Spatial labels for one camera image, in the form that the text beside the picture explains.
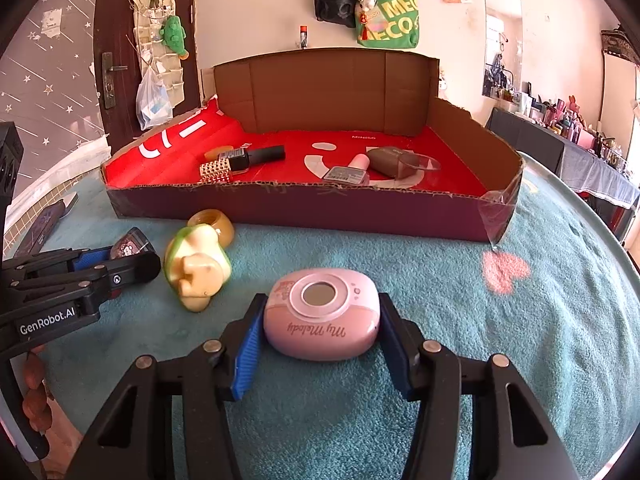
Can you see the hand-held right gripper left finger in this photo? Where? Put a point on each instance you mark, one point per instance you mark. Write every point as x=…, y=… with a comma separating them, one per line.
x=247, y=355

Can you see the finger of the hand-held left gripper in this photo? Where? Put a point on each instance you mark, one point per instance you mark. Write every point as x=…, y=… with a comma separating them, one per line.
x=90, y=257
x=130, y=270

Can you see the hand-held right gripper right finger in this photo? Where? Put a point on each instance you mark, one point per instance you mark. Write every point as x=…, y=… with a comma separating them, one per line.
x=397, y=355

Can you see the dark glitter bottle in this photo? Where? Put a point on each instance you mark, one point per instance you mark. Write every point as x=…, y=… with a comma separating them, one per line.
x=131, y=244

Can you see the pink oval compact device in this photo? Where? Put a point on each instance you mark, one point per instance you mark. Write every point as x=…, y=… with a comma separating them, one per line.
x=320, y=325

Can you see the gold studded cuff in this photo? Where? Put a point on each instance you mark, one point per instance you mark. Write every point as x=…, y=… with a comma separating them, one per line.
x=215, y=172

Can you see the brown cardboard box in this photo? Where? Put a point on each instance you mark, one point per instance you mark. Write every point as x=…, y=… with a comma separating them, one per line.
x=300, y=210

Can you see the black nail polish bottle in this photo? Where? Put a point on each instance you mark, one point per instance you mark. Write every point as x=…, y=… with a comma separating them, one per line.
x=255, y=156

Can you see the pink nail polish bottle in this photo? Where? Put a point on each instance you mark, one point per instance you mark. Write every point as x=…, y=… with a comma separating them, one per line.
x=347, y=172

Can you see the clear plastic wine glass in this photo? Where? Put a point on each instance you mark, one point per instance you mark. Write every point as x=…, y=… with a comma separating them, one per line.
x=422, y=162

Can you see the person's left hand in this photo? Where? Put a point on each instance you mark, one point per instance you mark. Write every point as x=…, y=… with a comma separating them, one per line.
x=36, y=400

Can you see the black smartphone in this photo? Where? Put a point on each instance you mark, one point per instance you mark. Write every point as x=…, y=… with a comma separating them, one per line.
x=42, y=227

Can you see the green yellow avocado toy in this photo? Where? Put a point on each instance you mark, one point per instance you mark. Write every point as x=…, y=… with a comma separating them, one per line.
x=197, y=270

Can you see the orange round soap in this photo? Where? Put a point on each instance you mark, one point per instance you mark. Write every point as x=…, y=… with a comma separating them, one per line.
x=212, y=154

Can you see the white plastic bag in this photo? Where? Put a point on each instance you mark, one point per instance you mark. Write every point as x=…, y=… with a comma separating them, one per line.
x=152, y=102

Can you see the brown oblong case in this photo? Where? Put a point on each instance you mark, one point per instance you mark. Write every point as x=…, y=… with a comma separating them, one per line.
x=385, y=160

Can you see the red plastic bag liner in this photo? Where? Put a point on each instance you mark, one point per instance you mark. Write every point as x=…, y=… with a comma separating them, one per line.
x=300, y=152

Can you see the green plush toy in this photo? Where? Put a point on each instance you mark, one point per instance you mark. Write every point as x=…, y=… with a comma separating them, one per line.
x=175, y=35

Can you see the dark brown door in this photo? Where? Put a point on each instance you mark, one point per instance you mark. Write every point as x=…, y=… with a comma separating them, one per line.
x=115, y=20

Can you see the clear hanging organizer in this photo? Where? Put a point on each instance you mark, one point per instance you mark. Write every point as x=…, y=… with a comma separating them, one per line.
x=145, y=20

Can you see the desk with blue cloth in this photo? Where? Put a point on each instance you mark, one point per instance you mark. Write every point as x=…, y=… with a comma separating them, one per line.
x=590, y=170

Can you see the row of cosmetic bottles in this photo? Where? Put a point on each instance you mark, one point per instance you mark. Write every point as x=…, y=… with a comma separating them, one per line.
x=570, y=125

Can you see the green tote bag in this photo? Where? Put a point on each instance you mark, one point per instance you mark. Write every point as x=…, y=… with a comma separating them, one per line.
x=397, y=22

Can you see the white cabinet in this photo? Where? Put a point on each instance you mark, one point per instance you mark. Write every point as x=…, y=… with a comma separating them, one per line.
x=620, y=105

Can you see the dark bag on cabinet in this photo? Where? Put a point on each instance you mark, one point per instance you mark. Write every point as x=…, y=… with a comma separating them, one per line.
x=620, y=45

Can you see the wall mirror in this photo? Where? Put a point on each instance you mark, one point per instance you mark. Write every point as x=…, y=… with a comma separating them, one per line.
x=502, y=35

